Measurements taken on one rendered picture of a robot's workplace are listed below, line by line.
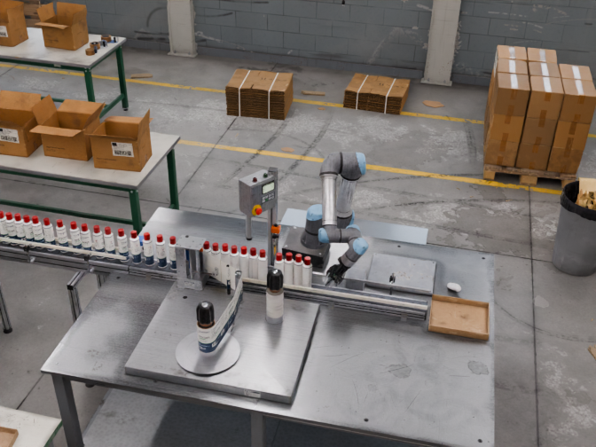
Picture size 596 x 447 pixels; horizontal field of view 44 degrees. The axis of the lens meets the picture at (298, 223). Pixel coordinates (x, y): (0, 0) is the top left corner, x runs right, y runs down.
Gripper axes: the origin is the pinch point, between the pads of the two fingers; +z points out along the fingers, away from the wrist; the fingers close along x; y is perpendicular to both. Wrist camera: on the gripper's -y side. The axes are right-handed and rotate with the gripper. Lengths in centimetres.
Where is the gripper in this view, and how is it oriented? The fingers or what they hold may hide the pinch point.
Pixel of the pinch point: (326, 283)
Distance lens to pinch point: 390.4
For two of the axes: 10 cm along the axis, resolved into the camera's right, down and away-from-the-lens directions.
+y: -2.2, 5.3, -8.2
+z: -5.0, 6.6, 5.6
